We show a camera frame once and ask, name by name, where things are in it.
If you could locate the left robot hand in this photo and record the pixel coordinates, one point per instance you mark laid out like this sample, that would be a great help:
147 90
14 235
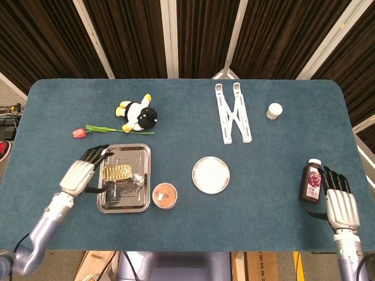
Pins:
77 175

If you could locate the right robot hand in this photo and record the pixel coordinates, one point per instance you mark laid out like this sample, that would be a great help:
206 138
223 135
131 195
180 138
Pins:
342 207

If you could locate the black luncheon meat can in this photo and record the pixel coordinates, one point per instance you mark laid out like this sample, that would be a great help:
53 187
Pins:
117 172

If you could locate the clear tub of rubber bands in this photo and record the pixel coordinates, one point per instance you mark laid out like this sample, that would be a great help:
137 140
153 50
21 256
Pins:
164 195

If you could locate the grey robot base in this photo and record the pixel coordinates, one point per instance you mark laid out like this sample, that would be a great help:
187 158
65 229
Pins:
175 267

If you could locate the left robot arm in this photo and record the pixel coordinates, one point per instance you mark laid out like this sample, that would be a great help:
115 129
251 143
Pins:
44 231

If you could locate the small white cream jar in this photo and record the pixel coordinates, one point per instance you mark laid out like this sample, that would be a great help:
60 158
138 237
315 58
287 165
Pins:
274 110

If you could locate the dark grape juice bottle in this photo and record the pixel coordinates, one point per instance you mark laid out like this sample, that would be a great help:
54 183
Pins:
311 181

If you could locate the artificial red tulip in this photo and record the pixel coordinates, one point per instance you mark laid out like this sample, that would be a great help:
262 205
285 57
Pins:
79 133

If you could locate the rectangular steel tray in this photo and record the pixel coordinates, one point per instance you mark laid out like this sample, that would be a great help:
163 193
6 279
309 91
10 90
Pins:
126 202

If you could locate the black and white plush penguin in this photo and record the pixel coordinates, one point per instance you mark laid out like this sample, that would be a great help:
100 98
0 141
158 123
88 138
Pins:
137 112

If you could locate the light wooden crate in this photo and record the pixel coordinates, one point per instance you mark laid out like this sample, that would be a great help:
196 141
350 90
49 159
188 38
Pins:
93 263

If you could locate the brown cardboard box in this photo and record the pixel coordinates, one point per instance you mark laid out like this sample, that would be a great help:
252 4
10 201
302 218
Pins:
260 265

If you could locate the round steel plate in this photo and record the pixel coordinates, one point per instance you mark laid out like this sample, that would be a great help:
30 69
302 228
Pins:
211 175

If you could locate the blue table cloth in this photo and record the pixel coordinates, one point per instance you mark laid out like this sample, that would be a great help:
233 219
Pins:
205 228

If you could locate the white folding laptop stand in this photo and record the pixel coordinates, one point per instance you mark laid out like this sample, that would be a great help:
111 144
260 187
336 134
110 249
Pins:
233 117

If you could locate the dark brown curtain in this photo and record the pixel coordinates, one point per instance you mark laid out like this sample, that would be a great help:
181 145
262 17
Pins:
132 35

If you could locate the white partition frame post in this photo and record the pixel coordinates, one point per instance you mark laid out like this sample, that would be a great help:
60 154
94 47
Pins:
234 38
93 41
169 38
328 44

